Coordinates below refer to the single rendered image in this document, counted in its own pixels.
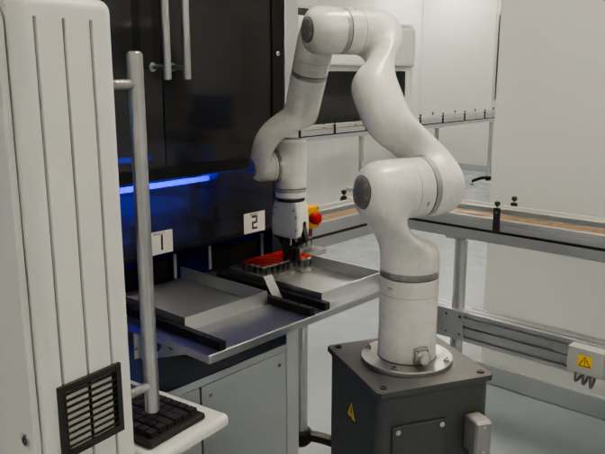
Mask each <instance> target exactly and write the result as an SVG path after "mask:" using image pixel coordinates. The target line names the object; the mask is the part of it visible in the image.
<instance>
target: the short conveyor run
mask: <svg viewBox="0 0 605 454"><path fill-rule="evenodd" d="M346 193H347V191H346V190H341V194H342V195H343V196H342V197H341V201H337V202H334V203H329V204H322V205H319V213H320V214H321V216H322V220H321V223H320V224H319V227H316V228H312V229H309V233H308V234H310V235H311V236H312V245H313V246H318V247H326V246H329V245H333V244H336V243H340V242H342V241H348V240H352V239H355V238H358V237H362V236H365V235H368V234H371V233H373V232H372V230H371V229H370V227H369V226H368V225H367V223H366V222H365V221H364V219H363V218H362V217H361V215H360V214H359V212H358V211H357V209H356V207H355V204H354V201H353V198H350V199H347V196H346V195H345V194H346Z"/></svg>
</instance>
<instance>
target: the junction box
mask: <svg viewBox="0 0 605 454"><path fill-rule="evenodd" d="M566 369H567V370H570V371H573V372H577V373H580V374H584V375H586V376H590V377H596V378H598V379H603V378H604V377H605V349H601V348H597V347H593V346H590V345H586V344H582V343H579V342H575V341H574V342H573V343H571V344H570V345H569V346H568V354H567V364H566Z"/></svg>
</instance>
